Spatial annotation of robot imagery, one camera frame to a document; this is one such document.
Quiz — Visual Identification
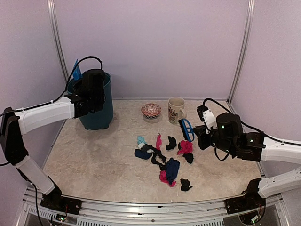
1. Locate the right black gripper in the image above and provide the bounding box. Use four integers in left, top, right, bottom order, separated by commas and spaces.
194, 124, 236, 155

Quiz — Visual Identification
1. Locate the blue hand brush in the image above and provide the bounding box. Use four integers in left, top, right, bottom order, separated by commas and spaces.
178, 118, 194, 142

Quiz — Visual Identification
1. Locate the blue plastic dustpan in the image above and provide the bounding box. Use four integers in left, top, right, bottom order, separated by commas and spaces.
72, 59, 82, 81

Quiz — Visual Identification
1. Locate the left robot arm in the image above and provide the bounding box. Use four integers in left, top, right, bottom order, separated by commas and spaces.
0, 68, 105, 210

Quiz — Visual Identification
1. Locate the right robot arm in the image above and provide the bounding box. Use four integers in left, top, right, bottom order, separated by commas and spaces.
193, 99, 301, 209

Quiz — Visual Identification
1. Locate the pile of coloured paper scraps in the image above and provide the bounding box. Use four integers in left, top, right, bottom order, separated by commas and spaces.
134, 134, 194, 187

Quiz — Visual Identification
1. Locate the cream ceramic mug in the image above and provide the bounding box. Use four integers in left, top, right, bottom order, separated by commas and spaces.
168, 97, 187, 124

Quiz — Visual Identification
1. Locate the isolated black paper scrap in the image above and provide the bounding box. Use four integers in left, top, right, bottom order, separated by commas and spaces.
180, 178, 193, 192

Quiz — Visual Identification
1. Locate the patterned red ceramic bowl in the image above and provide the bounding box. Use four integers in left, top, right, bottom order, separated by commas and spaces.
141, 103, 161, 119

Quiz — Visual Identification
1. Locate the teal plastic waste bin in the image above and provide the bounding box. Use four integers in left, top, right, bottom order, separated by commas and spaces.
67, 69, 113, 130

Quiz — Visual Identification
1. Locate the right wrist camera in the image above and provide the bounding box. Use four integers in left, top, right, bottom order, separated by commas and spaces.
197, 105, 217, 132

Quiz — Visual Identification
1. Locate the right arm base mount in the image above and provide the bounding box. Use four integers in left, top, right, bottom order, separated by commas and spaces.
224, 178, 266, 214

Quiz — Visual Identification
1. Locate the front aluminium rail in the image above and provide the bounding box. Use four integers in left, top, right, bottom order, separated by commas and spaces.
17, 186, 289, 226

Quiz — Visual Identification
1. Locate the right aluminium frame post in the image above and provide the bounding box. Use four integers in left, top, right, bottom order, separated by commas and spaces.
227, 0, 255, 105

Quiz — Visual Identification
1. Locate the aluminium frame post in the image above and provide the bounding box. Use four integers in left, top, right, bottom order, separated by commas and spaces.
227, 0, 255, 105
47, 0, 68, 83

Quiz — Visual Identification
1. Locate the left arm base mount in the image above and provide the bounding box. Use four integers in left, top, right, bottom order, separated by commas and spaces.
40, 184, 82, 215

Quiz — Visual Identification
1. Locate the left aluminium frame post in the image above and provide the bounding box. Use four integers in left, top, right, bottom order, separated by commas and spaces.
47, 0, 68, 83

